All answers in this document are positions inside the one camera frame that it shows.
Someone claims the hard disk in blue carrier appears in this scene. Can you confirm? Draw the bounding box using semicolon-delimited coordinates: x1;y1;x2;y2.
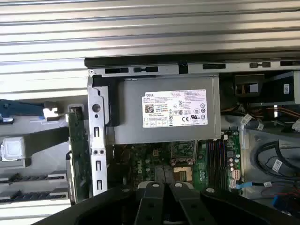
0;99;45;124

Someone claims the metal socket cover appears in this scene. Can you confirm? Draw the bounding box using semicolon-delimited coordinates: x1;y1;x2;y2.
171;140;197;165

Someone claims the green motherboard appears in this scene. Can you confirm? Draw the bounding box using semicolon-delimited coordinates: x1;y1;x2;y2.
112;127;242;193

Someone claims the CPU socket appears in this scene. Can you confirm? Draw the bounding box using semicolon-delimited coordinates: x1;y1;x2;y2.
172;166;194;182

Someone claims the orange red power wire bundle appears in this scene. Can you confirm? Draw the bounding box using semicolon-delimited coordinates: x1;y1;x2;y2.
221;104;300;121

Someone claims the black RAM slot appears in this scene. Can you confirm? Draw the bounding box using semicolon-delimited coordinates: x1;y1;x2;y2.
221;140;227;190
207;140;213;190
217;140;223;190
211;140;218;190

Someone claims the grey metal drive cage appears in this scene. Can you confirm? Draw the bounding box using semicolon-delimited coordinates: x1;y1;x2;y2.
219;70;300;106

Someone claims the black cable bundle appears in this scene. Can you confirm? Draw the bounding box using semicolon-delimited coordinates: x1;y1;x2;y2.
254;138;300;182

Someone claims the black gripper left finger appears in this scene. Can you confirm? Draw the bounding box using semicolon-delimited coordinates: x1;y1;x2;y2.
35;181;166;225

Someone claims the black open PC case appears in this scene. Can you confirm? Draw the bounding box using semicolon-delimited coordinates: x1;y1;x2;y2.
83;52;300;213

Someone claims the thin blue data cable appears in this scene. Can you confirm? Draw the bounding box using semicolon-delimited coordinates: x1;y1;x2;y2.
236;182;267;188

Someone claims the green graphics card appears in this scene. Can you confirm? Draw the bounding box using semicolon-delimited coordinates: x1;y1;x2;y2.
66;105;92;204

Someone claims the silver CPU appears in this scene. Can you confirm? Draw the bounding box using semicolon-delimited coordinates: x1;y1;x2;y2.
2;137;25;162

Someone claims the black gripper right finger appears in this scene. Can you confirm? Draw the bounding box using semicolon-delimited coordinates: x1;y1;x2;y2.
169;182;300;225

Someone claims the grey power supply unit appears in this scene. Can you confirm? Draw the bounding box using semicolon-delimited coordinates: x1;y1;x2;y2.
114;76;222;145

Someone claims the grey parts rack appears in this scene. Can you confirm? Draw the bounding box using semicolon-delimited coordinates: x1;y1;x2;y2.
0;98;93;207

